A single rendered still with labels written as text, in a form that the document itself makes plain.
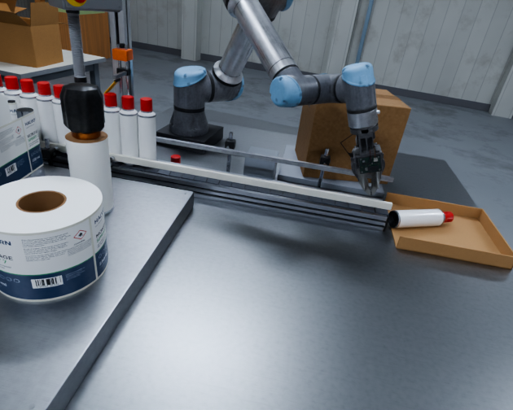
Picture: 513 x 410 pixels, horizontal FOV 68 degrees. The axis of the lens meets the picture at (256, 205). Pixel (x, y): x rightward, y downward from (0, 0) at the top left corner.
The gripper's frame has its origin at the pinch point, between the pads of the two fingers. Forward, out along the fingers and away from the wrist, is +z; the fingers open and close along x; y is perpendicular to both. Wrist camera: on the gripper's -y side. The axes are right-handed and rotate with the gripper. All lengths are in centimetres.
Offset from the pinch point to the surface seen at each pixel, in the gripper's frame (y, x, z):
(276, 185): 4.6, -25.8, -7.6
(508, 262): 13.3, 31.6, 19.5
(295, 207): 5.9, -21.4, -0.4
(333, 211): 5.3, -11.1, 2.8
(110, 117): 3, -69, -36
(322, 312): 42.8, -14.0, 5.2
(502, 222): -182, 104, 136
